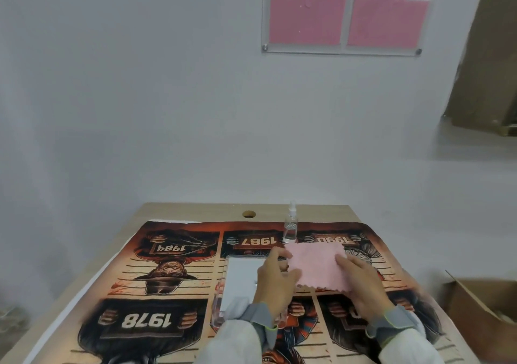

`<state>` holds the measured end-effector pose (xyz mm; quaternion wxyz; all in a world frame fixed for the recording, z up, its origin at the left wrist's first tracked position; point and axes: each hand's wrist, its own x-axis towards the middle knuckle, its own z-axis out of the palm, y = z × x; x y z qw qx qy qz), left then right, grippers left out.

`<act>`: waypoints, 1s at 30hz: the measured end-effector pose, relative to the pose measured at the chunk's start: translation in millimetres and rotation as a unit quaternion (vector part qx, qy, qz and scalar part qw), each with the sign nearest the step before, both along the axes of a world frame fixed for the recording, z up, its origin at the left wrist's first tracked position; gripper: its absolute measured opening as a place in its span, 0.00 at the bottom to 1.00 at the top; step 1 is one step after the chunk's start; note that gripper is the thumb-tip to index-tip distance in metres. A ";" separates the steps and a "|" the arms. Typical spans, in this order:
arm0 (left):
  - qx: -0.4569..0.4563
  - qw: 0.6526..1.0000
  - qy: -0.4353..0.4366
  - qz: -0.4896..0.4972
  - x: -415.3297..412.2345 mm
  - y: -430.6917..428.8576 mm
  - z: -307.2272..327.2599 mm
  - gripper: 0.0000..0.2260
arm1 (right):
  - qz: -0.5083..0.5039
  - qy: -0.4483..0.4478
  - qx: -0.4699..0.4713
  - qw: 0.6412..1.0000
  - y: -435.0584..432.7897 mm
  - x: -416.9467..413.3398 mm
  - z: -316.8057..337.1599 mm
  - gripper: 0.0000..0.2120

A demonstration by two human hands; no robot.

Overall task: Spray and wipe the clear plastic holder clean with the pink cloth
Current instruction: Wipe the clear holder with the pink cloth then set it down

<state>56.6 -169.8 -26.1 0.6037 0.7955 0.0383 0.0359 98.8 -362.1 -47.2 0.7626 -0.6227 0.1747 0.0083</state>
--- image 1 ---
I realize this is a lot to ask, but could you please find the printed poster table mat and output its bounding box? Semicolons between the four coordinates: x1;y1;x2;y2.
32;219;471;364

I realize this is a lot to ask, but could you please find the person's right hand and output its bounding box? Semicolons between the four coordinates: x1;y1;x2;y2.
335;253;395;326

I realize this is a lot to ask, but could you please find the pink cleaning cloth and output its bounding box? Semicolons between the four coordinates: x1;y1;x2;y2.
284;241;357;294

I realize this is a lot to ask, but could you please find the large brown cardboard sheet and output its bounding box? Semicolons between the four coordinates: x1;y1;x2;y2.
443;0;517;137

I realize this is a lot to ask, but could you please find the pink paper sheet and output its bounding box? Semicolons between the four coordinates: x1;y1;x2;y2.
268;0;351;47
347;0;438;49

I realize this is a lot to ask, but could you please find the person's left forearm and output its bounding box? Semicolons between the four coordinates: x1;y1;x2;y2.
195;302;280;364

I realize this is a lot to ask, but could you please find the clear plastic cover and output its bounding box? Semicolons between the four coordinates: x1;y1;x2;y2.
209;277;228;330

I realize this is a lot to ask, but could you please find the clear acrylic wall frame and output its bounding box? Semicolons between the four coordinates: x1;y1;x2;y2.
261;0;441;57

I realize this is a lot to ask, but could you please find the open cardboard box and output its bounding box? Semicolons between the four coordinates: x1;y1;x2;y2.
442;270;517;364

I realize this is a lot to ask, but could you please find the person's right forearm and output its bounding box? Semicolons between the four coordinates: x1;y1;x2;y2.
365;305;446;364

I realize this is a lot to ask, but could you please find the clear spray bottle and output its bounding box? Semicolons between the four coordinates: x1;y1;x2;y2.
282;201;299;244

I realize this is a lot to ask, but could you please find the white flat panel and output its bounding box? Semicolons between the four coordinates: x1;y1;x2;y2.
220;255;268;321

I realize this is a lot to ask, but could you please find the person's left hand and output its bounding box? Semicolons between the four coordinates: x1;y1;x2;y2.
253;247;302;317

